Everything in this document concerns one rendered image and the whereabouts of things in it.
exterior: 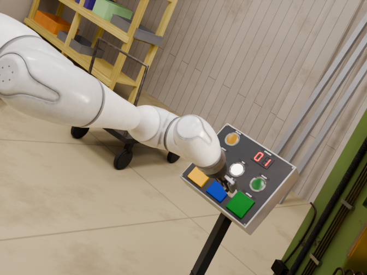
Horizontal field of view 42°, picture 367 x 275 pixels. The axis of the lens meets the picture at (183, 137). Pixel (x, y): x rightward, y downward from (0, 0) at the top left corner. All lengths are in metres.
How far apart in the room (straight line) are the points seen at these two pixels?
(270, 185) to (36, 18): 6.61
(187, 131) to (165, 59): 6.11
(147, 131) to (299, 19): 5.02
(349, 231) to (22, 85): 1.24
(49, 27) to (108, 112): 6.74
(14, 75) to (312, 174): 5.24
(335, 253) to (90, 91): 1.15
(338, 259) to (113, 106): 1.07
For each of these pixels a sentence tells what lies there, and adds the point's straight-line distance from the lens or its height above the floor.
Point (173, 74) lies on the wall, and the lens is 7.16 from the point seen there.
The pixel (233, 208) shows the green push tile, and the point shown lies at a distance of 1.69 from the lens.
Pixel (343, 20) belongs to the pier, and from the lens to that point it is 5.87.
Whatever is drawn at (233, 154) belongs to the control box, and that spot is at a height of 1.12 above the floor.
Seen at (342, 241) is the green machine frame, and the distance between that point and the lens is 1.74.
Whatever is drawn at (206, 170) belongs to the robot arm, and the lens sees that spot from 1.36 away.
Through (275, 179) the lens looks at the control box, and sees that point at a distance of 1.71.
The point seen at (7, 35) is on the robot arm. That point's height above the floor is 1.39.
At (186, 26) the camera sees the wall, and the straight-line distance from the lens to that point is 7.18.
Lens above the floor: 1.57
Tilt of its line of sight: 15 degrees down
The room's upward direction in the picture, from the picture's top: 25 degrees clockwise
